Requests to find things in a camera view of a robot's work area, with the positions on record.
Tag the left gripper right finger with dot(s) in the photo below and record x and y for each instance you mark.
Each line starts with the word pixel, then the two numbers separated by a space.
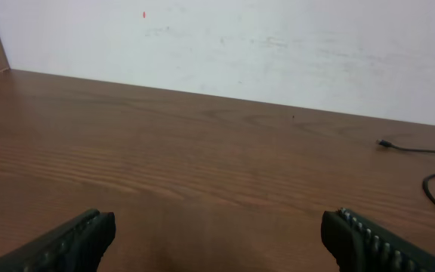
pixel 360 245

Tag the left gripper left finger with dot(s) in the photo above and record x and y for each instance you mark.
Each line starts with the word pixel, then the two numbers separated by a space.
pixel 75 246

